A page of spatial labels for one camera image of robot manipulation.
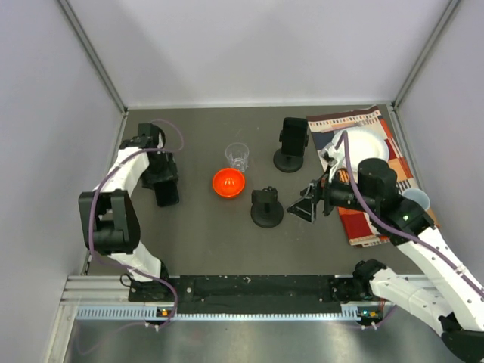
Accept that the white paper plate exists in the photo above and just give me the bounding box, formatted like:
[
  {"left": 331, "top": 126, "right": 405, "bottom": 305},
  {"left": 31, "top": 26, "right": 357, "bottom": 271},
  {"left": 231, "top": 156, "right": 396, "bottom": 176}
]
[{"left": 328, "top": 127, "right": 389, "bottom": 172}]

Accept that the black phone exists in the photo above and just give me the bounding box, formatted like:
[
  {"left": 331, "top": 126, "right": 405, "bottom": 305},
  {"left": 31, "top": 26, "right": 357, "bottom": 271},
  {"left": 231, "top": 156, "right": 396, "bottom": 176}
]
[
  {"left": 154, "top": 180, "right": 179, "bottom": 207},
  {"left": 280, "top": 117, "right": 309, "bottom": 157}
]

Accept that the pale blue cup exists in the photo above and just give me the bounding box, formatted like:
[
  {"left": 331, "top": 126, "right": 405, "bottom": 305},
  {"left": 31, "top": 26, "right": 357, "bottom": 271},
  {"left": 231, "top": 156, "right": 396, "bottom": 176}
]
[{"left": 402, "top": 188, "right": 430, "bottom": 211}]

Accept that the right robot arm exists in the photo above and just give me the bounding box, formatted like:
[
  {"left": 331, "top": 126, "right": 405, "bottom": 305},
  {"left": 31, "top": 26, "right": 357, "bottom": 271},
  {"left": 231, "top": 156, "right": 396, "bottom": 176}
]
[{"left": 287, "top": 158, "right": 483, "bottom": 362}]

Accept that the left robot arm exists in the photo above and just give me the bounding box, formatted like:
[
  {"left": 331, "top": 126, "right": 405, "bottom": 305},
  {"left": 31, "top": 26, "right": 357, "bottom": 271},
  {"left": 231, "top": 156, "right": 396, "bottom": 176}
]
[{"left": 78, "top": 123, "right": 179, "bottom": 300}]

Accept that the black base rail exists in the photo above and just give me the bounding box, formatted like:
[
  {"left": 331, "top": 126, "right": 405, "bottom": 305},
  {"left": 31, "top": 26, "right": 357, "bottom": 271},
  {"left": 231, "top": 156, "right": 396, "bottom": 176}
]
[{"left": 173, "top": 275, "right": 350, "bottom": 315}]

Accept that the orange bowl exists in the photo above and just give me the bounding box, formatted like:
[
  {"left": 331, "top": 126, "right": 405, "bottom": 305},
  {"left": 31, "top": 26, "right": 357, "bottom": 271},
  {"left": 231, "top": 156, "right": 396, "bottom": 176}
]
[{"left": 212, "top": 168, "right": 246, "bottom": 199}]

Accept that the patterned cloth mat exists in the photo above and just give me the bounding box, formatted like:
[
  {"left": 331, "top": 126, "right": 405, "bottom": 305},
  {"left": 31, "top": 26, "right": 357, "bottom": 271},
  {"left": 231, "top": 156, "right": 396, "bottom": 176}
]
[{"left": 306, "top": 105, "right": 418, "bottom": 248}]

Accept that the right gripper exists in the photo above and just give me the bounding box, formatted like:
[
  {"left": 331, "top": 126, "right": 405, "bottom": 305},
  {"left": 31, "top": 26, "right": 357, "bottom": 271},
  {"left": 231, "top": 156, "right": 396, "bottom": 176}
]
[{"left": 286, "top": 163, "right": 377, "bottom": 222}]

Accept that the black phone stand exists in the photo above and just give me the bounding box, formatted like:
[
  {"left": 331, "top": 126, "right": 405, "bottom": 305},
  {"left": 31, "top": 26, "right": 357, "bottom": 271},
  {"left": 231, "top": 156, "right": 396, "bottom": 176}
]
[
  {"left": 273, "top": 129, "right": 309, "bottom": 173},
  {"left": 250, "top": 186, "right": 284, "bottom": 228}
]

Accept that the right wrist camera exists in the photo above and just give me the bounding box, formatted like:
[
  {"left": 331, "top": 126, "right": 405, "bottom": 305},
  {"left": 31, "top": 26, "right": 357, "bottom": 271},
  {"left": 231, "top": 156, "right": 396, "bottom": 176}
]
[{"left": 318, "top": 142, "right": 345, "bottom": 182}]

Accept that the clear plastic cup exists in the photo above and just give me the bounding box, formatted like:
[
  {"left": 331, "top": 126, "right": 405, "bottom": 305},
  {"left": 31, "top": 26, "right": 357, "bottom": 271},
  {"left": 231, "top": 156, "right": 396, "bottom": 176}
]
[{"left": 225, "top": 142, "right": 250, "bottom": 172}]

